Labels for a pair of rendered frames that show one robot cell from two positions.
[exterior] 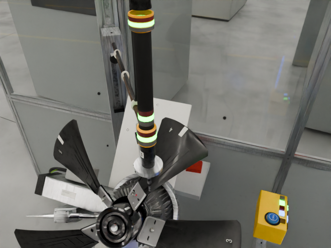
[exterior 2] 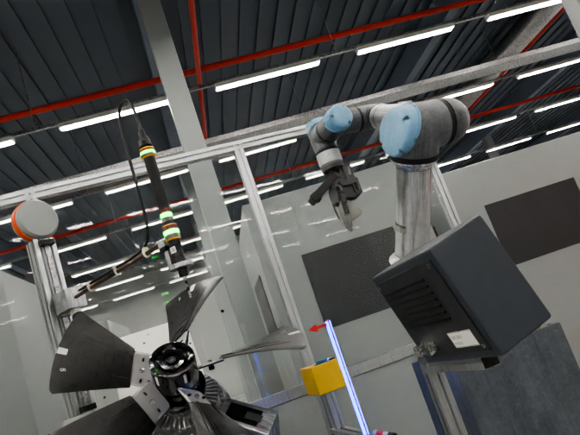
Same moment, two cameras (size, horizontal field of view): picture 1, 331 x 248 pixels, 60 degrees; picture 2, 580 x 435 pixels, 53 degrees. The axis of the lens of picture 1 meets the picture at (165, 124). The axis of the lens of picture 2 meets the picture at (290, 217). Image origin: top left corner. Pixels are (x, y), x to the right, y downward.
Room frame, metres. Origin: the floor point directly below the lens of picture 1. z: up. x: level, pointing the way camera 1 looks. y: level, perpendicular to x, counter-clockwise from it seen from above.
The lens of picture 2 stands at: (-0.99, 0.70, 1.16)
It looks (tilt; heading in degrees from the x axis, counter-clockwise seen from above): 12 degrees up; 324
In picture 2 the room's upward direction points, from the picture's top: 19 degrees counter-clockwise
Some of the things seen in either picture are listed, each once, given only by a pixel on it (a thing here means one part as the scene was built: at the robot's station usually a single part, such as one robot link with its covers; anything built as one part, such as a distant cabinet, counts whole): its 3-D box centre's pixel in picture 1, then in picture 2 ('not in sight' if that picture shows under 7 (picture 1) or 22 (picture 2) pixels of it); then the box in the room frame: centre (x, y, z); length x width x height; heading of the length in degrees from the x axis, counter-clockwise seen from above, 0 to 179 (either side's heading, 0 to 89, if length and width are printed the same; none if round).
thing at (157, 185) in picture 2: (144, 83); (159, 191); (0.49, 0.04, 1.68); 0.03 x 0.03 x 0.21
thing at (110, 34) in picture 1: (111, 39); (68, 300); (1.10, 0.21, 1.54); 0.10 x 0.07 x 0.08; 16
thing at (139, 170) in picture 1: (147, 149); (174, 252); (0.50, 0.04, 1.50); 0.09 x 0.07 x 0.10; 16
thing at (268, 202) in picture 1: (270, 217); (324, 378); (0.65, -0.40, 1.02); 0.16 x 0.10 x 0.11; 161
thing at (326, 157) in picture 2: not in sight; (330, 160); (0.32, -0.46, 1.65); 0.08 x 0.08 x 0.05
